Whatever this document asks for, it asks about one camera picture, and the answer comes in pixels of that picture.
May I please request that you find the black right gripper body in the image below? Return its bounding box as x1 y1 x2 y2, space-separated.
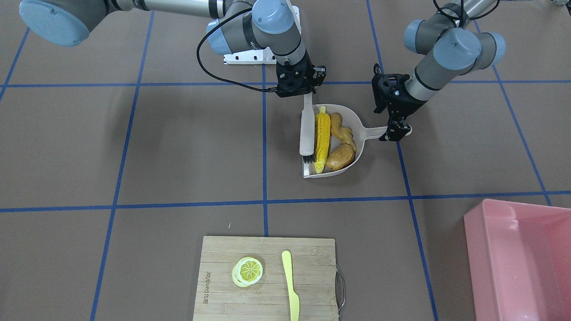
276 57 327 98

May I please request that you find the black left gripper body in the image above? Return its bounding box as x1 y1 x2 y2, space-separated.
372 64 426 117

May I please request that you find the beige plastic dustpan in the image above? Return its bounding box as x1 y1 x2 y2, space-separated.
299 100 387 178

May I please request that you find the beige hand brush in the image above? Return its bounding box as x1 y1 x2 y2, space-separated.
298 93 315 163

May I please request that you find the yellow toy corn cob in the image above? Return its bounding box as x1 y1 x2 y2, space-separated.
314 105 331 174

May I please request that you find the tan toy ginger root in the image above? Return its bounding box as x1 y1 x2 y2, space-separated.
330 112 356 152

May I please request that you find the brown toy potato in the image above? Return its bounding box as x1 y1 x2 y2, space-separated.
326 144 356 171

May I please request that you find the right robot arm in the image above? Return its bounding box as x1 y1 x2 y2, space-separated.
18 0 327 98

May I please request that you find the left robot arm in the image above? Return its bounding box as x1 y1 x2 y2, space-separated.
372 0 506 142

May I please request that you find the pink plastic bin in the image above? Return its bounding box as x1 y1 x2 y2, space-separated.
463 199 571 321

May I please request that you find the yellow plastic knife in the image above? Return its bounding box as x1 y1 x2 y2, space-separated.
281 250 300 321

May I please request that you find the yellow lemon slice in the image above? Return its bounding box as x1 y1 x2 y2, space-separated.
231 257 264 287

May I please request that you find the bamboo cutting board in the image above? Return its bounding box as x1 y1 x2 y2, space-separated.
192 236 344 321

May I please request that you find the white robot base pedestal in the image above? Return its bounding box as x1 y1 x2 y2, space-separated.
223 4 302 65

